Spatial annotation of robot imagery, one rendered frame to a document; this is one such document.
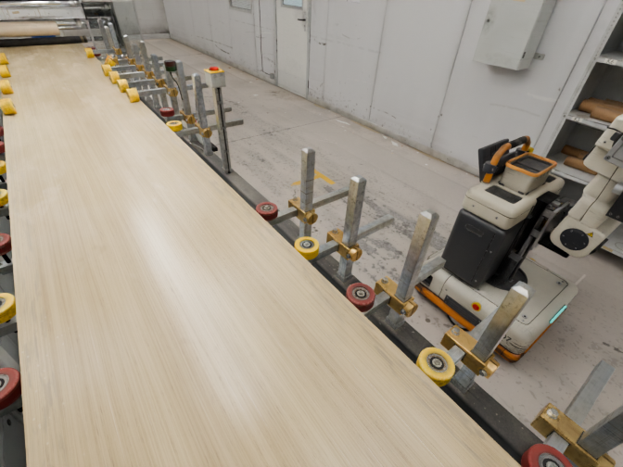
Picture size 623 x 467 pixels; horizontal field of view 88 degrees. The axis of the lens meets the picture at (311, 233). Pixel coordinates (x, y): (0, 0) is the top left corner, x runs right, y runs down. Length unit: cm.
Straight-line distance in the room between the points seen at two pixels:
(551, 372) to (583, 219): 87
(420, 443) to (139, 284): 77
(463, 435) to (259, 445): 39
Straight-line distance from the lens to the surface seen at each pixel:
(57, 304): 107
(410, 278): 96
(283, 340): 82
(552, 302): 217
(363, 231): 121
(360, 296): 91
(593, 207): 176
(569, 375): 229
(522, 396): 207
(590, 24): 343
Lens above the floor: 158
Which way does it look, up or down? 39 degrees down
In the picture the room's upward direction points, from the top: 3 degrees clockwise
